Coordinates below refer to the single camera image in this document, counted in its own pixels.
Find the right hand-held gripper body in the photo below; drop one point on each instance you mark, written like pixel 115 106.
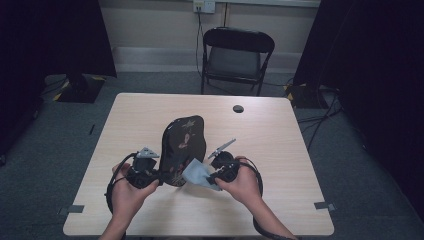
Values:
pixel 226 168

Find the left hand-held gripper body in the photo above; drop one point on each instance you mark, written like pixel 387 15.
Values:
pixel 141 175

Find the light blue cloth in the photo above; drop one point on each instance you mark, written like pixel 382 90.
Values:
pixel 197 175

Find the person's right hand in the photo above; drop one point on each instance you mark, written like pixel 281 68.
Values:
pixel 245 186

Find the person's left hand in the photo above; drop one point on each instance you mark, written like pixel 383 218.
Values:
pixel 128 198

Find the black table grommet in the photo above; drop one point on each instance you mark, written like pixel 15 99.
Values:
pixel 238 109

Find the small black floor strip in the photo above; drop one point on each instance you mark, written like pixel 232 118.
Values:
pixel 92 129

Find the grey tape strip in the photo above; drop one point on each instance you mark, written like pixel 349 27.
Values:
pixel 75 209
pixel 323 205

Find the black stand base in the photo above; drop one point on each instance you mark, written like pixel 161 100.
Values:
pixel 305 96
pixel 80 88

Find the black folding chair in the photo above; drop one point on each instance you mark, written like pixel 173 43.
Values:
pixel 235 60

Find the black curtain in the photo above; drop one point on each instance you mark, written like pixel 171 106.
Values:
pixel 50 40
pixel 373 66

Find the white wall socket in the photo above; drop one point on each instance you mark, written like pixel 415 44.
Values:
pixel 204 6

